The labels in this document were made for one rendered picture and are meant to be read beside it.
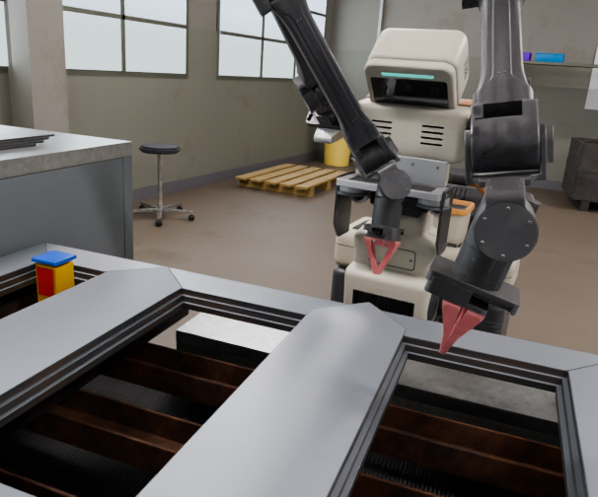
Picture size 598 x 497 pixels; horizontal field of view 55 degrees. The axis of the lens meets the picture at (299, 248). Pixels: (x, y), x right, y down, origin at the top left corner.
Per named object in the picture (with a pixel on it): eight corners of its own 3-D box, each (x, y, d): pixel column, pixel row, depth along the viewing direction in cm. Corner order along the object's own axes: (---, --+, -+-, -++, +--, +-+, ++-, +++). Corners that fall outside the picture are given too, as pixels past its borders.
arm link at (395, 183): (387, 136, 117) (350, 159, 118) (393, 128, 106) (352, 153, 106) (417, 186, 117) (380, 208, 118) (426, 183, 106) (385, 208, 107)
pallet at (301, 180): (286, 172, 745) (287, 163, 742) (351, 182, 708) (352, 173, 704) (230, 186, 632) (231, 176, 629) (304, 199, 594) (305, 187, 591)
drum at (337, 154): (355, 165, 846) (359, 118, 826) (343, 168, 810) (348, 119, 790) (328, 161, 864) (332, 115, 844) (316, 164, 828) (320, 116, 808)
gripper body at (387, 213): (403, 238, 120) (409, 202, 120) (394, 238, 111) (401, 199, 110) (373, 233, 123) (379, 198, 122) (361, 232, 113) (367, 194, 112)
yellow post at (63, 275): (60, 356, 119) (55, 268, 113) (41, 350, 120) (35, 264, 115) (77, 346, 123) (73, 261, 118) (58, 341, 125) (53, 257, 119)
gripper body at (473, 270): (512, 320, 61) (543, 259, 59) (422, 283, 64) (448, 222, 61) (512, 302, 67) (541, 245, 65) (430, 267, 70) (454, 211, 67)
